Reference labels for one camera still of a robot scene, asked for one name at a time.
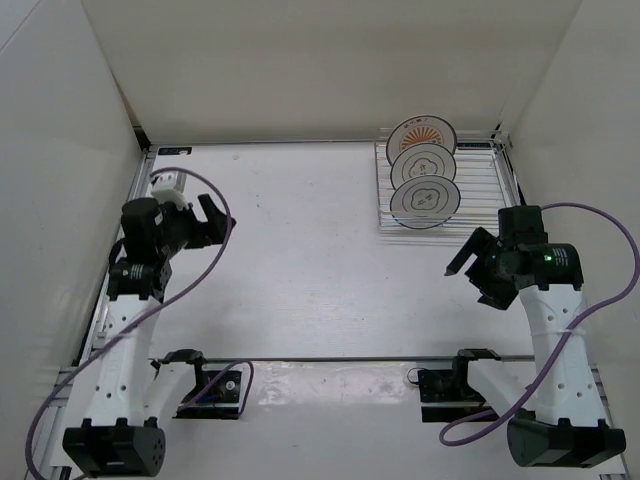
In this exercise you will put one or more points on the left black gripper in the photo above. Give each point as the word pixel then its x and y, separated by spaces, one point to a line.
pixel 211 232

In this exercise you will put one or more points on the blue label sticker left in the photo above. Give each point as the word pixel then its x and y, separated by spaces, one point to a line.
pixel 174 151

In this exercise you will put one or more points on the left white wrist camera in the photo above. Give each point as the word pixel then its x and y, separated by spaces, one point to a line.
pixel 169 187

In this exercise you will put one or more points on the blue flower plate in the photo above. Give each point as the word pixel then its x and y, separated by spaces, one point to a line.
pixel 425 202
pixel 420 160

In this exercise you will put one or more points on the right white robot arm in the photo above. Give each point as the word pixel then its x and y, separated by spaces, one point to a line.
pixel 558 420

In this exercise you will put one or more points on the wire dish rack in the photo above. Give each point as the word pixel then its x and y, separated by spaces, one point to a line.
pixel 484 177

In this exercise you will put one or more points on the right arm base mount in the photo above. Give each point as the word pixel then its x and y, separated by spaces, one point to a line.
pixel 442 401

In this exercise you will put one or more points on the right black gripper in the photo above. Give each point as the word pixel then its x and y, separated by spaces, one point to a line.
pixel 476 243

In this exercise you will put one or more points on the orange sunburst plate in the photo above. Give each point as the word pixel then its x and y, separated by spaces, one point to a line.
pixel 417 130

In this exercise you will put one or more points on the blue label sticker right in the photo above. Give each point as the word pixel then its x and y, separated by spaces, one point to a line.
pixel 474 145

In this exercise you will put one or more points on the blue label sticker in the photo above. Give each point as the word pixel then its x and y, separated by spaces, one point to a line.
pixel 174 151
pixel 474 145

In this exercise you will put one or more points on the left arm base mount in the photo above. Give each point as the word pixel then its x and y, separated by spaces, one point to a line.
pixel 218 394

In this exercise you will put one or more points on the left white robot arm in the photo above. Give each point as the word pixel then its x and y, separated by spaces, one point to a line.
pixel 121 432

